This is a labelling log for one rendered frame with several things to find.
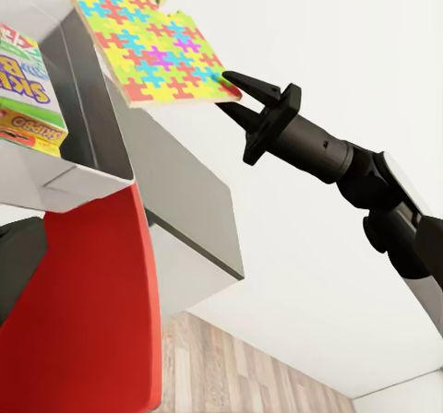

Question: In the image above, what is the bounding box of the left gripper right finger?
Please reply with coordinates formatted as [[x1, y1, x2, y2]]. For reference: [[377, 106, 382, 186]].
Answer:
[[413, 215, 443, 290]]

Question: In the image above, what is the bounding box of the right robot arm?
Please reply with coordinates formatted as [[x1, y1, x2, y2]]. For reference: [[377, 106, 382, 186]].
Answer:
[[215, 71, 443, 337]]

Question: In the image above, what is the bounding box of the board game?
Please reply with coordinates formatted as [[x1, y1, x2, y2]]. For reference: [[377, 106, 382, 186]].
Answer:
[[0, 21, 68, 158]]

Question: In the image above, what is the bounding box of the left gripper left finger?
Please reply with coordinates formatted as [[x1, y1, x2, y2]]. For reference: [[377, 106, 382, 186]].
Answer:
[[0, 217, 48, 326]]

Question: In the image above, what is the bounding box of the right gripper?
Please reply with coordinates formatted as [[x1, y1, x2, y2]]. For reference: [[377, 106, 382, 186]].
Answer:
[[215, 71, 329, 172]]

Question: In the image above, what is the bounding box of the jigsaw puzzle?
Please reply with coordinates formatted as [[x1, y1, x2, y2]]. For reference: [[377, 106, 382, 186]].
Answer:
[[72, 0, 243, 108]]

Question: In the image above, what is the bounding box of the toy box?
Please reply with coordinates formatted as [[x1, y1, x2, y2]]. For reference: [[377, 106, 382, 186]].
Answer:
[[0, 0, 137, 214]]

